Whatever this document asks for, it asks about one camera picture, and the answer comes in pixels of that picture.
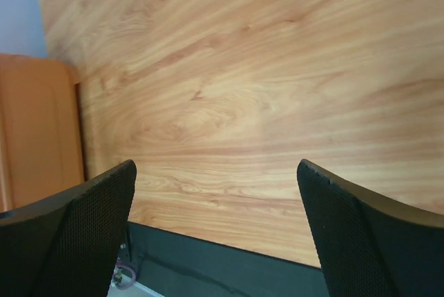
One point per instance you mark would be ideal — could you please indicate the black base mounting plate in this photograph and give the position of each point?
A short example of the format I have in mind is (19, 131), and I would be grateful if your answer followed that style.
(176, 265)

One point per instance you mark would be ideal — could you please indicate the orange plastic basket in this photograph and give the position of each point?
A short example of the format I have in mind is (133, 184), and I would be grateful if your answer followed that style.
(41, 151)

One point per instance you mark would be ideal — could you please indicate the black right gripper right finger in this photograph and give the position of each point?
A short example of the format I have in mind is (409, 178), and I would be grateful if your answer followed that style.
(369, 244)

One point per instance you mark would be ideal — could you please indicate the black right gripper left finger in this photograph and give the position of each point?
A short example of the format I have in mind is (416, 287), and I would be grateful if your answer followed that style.
(67, 244)

